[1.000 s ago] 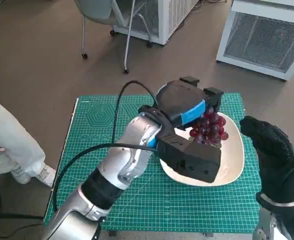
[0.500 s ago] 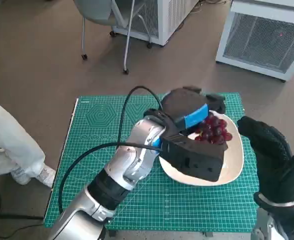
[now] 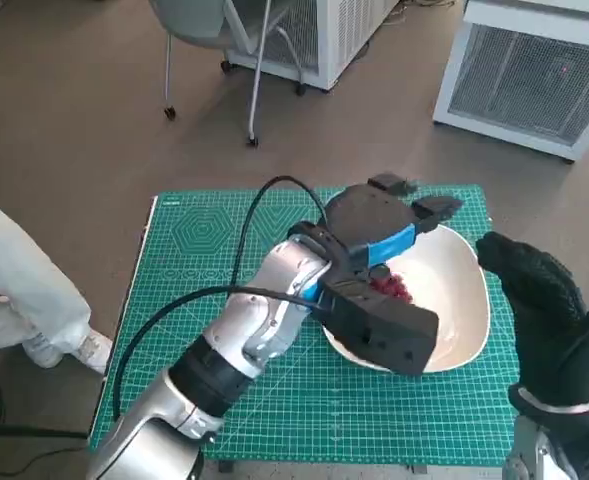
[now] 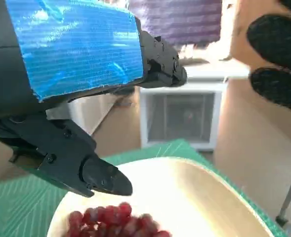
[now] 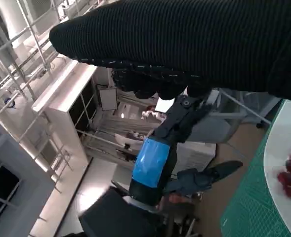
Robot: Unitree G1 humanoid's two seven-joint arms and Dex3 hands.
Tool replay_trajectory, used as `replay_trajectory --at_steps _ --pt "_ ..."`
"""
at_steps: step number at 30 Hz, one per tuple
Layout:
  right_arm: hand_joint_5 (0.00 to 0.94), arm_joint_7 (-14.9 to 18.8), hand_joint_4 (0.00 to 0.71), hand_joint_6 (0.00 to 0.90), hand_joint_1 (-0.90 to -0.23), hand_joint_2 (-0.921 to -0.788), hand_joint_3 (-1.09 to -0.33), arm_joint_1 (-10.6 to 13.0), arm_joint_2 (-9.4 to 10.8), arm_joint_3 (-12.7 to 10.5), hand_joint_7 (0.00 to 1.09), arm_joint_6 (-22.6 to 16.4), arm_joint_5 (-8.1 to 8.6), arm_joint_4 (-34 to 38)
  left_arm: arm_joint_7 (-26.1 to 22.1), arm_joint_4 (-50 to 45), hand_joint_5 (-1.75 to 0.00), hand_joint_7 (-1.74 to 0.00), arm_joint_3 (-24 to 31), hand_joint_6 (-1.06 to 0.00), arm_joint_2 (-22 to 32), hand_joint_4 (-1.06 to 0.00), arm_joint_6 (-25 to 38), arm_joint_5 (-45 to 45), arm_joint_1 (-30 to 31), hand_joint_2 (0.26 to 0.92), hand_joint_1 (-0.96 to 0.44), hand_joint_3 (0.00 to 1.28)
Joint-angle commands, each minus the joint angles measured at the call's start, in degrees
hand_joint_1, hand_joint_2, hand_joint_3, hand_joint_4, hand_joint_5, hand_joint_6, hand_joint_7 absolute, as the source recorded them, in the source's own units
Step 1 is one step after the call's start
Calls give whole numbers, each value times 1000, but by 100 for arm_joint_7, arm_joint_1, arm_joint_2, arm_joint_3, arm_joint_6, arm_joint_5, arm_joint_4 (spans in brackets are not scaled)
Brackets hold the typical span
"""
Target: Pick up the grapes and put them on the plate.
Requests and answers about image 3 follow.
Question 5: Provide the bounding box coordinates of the white square plate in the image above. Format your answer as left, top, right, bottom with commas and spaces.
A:
321, 222, 491, 375

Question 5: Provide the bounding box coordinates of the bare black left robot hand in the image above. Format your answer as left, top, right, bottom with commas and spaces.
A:
321, 172, 465, 274

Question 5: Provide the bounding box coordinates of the white vented cabinet on casters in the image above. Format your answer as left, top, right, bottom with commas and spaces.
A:
221, 0, 405, 96

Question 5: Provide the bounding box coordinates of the grey office chair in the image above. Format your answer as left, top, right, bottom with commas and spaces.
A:
146, 0, 308, 149

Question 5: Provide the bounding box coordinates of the purple toy grape bunch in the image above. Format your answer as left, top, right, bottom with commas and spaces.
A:
368, 269, 415, 306

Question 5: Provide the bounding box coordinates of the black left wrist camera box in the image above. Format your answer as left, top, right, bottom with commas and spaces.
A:
318, 264, 440, 376

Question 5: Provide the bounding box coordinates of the white cabinet with mesh panel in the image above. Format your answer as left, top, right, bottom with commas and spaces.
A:
431, 0, 589, 164

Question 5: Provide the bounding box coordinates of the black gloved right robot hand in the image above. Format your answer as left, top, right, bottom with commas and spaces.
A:
475, 230, 589, 409

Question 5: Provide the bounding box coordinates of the black floor cable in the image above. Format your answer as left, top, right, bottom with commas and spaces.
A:
0, 359, 93, 480

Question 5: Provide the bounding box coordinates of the green cutting mat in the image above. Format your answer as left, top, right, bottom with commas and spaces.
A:
88, 183, 519, 461

